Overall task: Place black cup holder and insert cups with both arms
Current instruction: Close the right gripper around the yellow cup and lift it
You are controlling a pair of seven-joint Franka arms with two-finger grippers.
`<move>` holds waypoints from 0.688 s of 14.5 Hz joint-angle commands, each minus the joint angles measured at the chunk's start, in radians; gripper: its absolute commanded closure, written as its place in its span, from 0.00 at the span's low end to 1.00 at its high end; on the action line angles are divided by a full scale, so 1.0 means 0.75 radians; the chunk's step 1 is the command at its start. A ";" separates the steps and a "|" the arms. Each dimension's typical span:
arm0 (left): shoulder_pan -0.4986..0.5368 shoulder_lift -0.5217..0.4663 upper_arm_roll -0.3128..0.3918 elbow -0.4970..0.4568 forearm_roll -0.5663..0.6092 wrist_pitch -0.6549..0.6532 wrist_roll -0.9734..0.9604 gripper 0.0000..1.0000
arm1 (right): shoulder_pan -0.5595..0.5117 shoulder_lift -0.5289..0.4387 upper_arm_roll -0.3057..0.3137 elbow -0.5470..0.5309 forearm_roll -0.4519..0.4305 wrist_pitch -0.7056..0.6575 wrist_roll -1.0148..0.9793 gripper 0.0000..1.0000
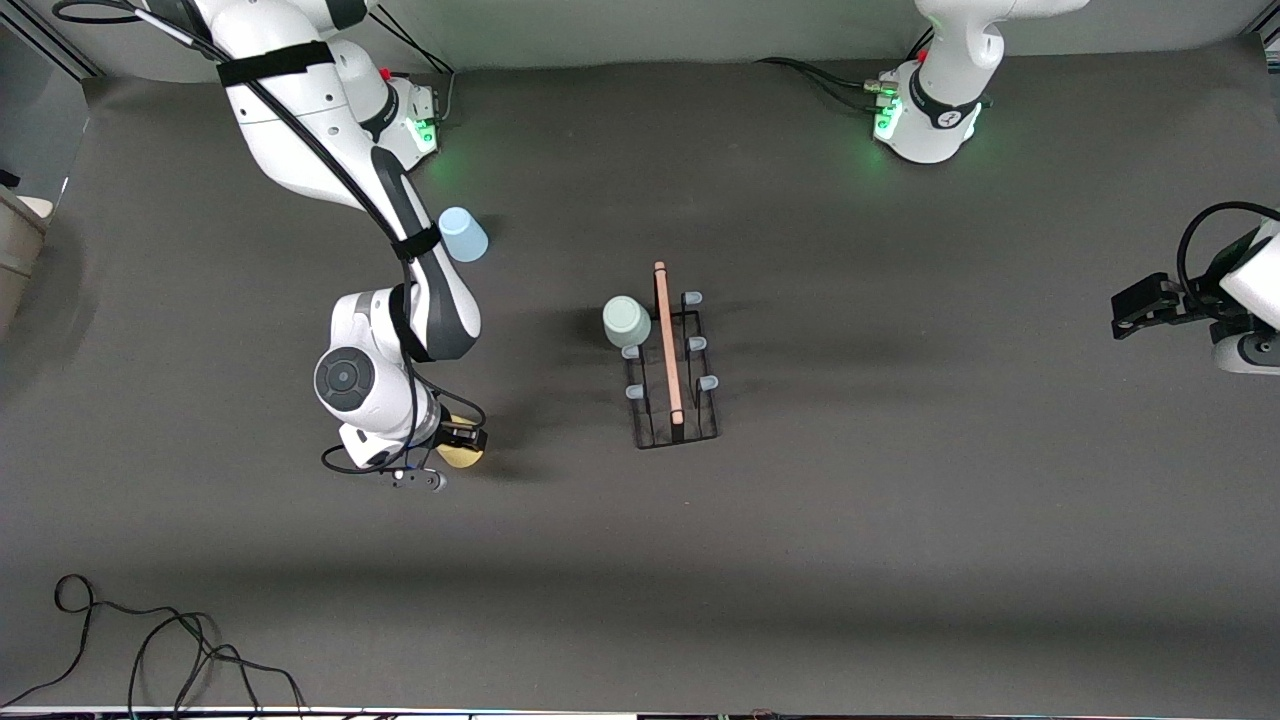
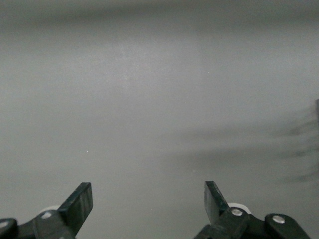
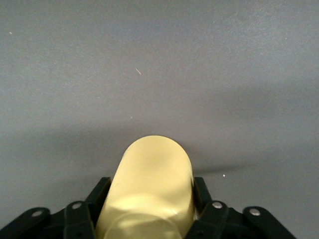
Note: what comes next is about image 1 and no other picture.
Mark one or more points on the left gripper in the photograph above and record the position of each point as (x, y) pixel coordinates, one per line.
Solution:
(1205, 297)

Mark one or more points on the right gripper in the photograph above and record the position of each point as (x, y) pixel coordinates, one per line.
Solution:
(461, 437)

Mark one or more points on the yellow plastic cup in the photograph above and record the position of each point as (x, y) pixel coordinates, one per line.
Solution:
(462, 459)

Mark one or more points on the pale green plastic cup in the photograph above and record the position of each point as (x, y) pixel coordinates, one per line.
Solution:
(627, 322)

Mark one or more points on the light blue plastic cup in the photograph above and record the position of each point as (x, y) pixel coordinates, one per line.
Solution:
(466, 237)

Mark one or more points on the dark grey table mat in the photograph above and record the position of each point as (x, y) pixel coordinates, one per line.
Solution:
(800, 560)

